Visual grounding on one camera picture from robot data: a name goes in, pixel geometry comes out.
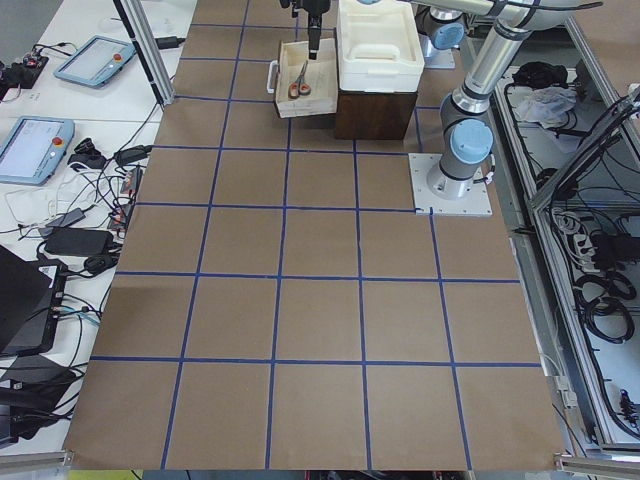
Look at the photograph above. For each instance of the white crumpled cloth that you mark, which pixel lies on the white crumpled cloth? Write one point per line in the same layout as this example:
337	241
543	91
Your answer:
548	107

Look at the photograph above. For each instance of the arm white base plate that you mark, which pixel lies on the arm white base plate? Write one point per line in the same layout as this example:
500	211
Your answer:
436	194

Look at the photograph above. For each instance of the dark brown wooden cabinet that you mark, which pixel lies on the dark brown wooden cabinet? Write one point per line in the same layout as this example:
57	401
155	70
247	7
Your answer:
373	116

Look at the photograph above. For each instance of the lower blue teach pendant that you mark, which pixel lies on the lower blue teach pendant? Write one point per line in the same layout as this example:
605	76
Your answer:
34	148

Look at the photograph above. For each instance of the aluminium frame post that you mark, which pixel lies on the aluminium frame post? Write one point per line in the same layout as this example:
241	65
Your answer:
134	19

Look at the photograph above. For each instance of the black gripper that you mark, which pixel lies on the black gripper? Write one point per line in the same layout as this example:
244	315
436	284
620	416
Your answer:
313	8

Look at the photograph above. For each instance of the upper blue teach pendant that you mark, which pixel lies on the upper blue teach pendant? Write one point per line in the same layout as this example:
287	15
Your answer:
96	62

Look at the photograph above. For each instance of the blue teach pendant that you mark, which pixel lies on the blue teach pendant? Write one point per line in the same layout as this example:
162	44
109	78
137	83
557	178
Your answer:
96	62
34	148

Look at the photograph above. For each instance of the white drawer handle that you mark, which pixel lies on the white drawer handle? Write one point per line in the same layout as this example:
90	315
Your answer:
272	77

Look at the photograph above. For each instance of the light wooden drawer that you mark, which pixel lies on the light wooden drawer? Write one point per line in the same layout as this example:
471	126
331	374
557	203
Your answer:
321	75

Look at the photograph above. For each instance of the grey orange handled scissors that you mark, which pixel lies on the grey orange handled scissors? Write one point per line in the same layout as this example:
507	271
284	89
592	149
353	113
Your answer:
299	87

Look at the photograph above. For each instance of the white foam box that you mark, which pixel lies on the white foam box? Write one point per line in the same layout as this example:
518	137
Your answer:
379	50

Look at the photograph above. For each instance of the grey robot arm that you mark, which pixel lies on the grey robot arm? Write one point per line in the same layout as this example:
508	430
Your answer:
468	139

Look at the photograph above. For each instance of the black laptop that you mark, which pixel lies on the black laptop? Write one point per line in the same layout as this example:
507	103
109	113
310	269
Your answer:
31	292

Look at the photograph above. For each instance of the black power adapter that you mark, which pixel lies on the black power adapter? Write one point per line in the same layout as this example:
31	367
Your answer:
78	242

